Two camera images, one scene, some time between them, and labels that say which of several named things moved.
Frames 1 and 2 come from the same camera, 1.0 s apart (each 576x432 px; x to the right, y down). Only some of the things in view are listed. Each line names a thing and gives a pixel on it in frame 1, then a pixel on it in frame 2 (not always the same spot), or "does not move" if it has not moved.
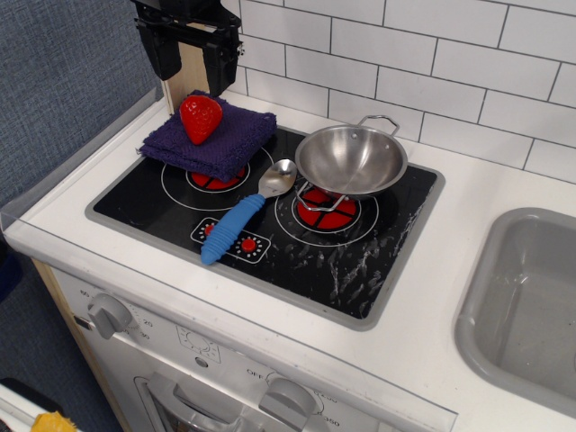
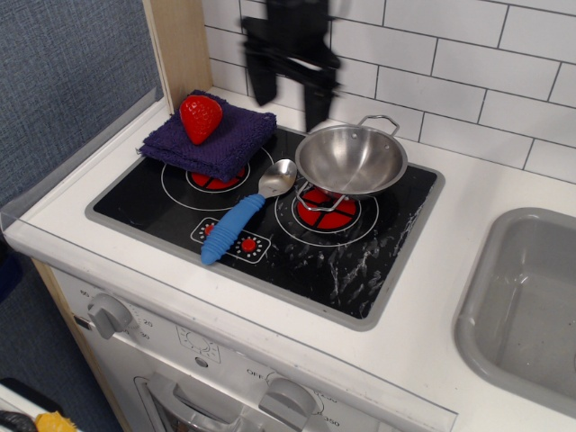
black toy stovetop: (339, 265) does not move
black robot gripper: (164, 22) → (292, 40)
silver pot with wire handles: (347, 160) does not move
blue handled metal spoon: (278, 175) does not move
